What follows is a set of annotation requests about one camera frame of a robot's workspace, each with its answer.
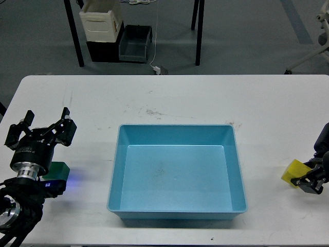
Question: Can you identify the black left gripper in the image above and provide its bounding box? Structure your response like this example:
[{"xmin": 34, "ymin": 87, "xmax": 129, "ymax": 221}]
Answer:
[{"xmin": 5, "ymin": 107, "xmax": 77, "ymax": 174}]

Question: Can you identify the cream plastic crate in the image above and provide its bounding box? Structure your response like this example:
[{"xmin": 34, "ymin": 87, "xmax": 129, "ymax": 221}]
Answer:
[{"xmin": 79, "ymin": 0, "xmax": 123, "ymax": 43}]

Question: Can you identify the green block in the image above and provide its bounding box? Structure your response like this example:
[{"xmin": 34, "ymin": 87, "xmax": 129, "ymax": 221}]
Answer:
[{"xmin": 42, "ymin": 162, "xmax": 70, "ymax": 181}]

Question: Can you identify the yellow block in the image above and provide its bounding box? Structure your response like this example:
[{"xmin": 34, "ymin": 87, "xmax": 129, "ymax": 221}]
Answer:
[{"xmin": 281, "ymin": 159, "xmax": 311, "ymax": 188}]

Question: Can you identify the white power adapter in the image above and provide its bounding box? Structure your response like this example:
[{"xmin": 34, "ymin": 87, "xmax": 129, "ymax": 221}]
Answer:
[{"xmin": 153, "ymin": 66, "xmax": 161, "ymax": 75}]

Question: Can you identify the black table leg left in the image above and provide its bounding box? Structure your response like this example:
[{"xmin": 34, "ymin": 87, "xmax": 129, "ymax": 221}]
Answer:
[{"xmin": 63, "ymin": 0, "xmax": 84, "ymax": 67}]

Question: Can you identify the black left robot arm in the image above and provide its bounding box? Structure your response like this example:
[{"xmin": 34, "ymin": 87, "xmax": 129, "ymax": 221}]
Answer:
[{"xmin": 1, "ymin": 107, "xmax": 77, "ymax": 246}]

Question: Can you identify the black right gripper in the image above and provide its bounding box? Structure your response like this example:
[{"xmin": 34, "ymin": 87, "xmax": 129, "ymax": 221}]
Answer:
[{"xmin": 290, "ymin": 123, "xmax": 329, "ymax": 195}]

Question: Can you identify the black storage box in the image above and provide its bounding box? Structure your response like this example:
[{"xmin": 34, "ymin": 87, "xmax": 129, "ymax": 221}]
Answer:
[{"xmin": 86, "ymin": 23, "xmax": 124, "ymax": 63}]

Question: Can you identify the light blue plastic box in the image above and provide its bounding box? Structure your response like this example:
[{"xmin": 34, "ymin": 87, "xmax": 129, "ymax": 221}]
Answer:
[{"xmin": 107, "ymin": 125, "xmax": 248, "ymax": 220}]

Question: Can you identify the black table leg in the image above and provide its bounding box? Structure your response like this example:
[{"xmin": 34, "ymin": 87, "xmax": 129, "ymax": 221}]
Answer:
[
  {"xmin": 191, "ymin": 0, "xmax": 205, "ymax": 66},
  {"xmin": 63, "ymin": 0, "xmax": 84, "ymax": 67}
]

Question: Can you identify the grey plastic bin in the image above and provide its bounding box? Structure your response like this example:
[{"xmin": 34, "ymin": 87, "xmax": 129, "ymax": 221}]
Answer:
[{"xmin": 119, "ymin": 25, "xmax": 153, "ymax": 63}]

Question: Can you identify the black table leg right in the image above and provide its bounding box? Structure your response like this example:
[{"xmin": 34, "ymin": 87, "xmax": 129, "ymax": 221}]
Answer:
[{"xmin": 191, "ymin": 0, "xmax": 205, "ymax": 66}]

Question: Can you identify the white office chair base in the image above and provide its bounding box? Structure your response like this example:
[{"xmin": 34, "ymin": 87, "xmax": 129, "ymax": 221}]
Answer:
[{"xmin": 284, "ymin": 2, "xmax": 329, "ymax": 75}]

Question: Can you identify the white cable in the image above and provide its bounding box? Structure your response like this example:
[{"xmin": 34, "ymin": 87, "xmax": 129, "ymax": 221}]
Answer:
[{"xmin": 150, "ymin": 0, "xmax": 159, "ymax": 68}]

